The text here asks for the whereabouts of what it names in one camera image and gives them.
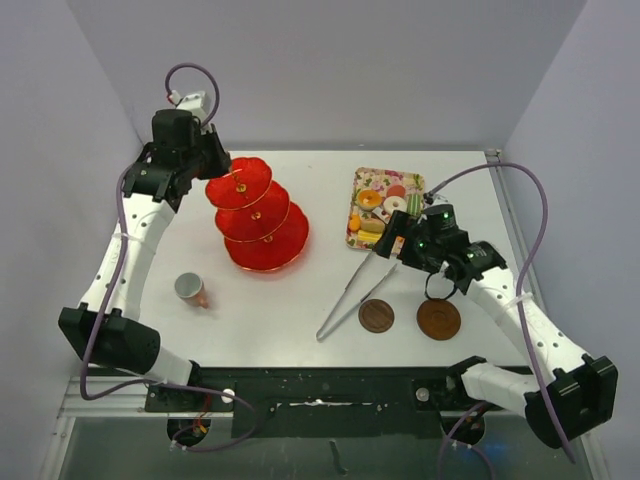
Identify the orange cookie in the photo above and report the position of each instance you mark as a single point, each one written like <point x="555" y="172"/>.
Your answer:
<point x="354" y="223"/>

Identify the orange glazed donut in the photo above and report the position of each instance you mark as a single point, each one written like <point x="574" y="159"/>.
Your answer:
<point x="368" y="199"/>

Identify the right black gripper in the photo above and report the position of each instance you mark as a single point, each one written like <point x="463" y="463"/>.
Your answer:
<point x="405" y="226"/>

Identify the floral serving tray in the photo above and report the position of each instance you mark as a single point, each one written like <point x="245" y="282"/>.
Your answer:
<point x="379" y="180"/>

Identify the dark wooden coaster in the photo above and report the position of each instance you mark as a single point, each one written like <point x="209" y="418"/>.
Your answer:
<point x="376" y="316"/>

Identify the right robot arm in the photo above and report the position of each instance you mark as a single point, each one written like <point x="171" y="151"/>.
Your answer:
<point x="568" y="392"/>

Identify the chocolate cake slice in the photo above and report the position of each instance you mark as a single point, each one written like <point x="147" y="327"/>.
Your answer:
<point x="380" y="214"/>

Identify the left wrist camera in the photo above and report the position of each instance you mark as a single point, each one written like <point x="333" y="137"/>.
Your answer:
<point x="197" y="103"/>

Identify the brown saucer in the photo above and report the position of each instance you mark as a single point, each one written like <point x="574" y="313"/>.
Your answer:
<point x="438" y="319"/>

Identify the white frosted donut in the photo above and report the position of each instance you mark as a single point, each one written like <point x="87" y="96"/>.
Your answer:
<point x="392" y="204"/>

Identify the pink handled white cup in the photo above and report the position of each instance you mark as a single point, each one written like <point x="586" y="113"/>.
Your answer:
<point x="190" y="288"/>

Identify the brown bread roll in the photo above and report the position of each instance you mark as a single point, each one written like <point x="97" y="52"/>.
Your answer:
<point x="372" y="225"/>

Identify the yellow layered cake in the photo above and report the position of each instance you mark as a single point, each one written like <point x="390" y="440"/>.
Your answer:
<point x="368" y="239"/>

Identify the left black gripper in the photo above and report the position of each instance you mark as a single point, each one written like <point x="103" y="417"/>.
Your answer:
<point x="220" y="162"/>

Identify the red three-tier cake stand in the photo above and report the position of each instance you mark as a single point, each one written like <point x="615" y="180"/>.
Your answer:
<point x="262" y="228"/>

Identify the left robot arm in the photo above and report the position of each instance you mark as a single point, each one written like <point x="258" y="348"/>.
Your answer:
<point x="105" y="328"/>

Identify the black base frame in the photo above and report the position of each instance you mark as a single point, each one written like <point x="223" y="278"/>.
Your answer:
<point x="309" y="403"/>

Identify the metal tongs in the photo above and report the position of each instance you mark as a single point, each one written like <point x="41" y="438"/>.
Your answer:
<point x="367" y="279"/>

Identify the green striped cake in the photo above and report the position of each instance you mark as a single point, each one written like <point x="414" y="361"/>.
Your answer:
<point x="414" y="204"/>

